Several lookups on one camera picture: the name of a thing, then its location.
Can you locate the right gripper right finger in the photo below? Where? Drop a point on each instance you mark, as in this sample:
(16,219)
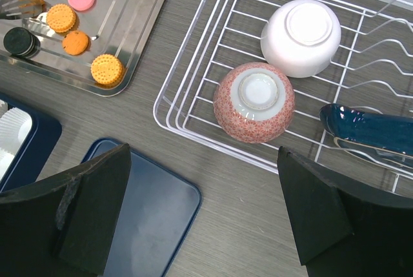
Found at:
(341,226)

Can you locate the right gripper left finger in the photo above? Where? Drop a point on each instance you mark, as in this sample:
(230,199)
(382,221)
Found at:
(64,225)

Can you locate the orange chip cookie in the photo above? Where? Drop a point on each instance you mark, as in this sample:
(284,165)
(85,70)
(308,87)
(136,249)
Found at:
(75,42)

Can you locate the orange sandwich cookie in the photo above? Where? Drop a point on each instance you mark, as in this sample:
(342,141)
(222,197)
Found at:
(61,18)
(106,69)

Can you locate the metal tongs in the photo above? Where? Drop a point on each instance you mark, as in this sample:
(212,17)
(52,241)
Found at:
(15,9)

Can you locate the navy blue box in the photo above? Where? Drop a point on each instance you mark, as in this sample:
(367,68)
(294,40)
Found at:
(36,149)

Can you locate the navy blue lid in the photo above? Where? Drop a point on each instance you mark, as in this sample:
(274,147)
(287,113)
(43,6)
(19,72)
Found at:
(129,215)

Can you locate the dark blue ceramic spoon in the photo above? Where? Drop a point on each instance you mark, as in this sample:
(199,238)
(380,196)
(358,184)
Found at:
(381,139)

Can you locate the white paper cup back-right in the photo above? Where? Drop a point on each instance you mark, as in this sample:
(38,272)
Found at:
(15,127)

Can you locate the red patterned bowl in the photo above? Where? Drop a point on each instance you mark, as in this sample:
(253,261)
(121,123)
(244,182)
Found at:
(254,103)

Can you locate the black sandwich cookie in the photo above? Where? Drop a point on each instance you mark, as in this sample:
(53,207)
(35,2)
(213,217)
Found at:
(20,42)

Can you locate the white bowl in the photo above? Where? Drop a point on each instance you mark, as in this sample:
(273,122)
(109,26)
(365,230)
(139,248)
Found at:
(301,37)

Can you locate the steel baking tray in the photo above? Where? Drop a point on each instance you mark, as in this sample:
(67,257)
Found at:
(117,27)

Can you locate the white wire dish rack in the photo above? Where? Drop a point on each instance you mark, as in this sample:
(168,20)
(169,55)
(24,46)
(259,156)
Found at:
(329,78)

